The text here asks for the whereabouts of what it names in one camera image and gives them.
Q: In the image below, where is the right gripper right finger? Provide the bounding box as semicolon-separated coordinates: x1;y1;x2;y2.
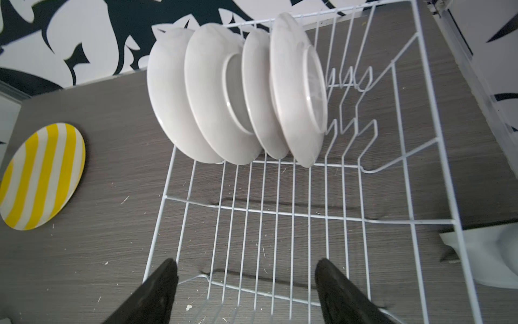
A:
315;259;392;323

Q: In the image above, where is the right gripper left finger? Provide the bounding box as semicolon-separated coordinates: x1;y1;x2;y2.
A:
104;258;179;323

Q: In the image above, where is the yellow white striped plate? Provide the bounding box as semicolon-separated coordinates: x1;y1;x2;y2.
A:
1;123;86;231

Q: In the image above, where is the green rimmed white plate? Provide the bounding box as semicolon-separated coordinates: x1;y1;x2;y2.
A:
270;13;328;168

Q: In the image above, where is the white plate leftmost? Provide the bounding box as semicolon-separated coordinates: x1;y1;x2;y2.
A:
146;28;223;163

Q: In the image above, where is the white wire dish rack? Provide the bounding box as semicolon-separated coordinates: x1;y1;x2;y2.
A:
144;1;483;323

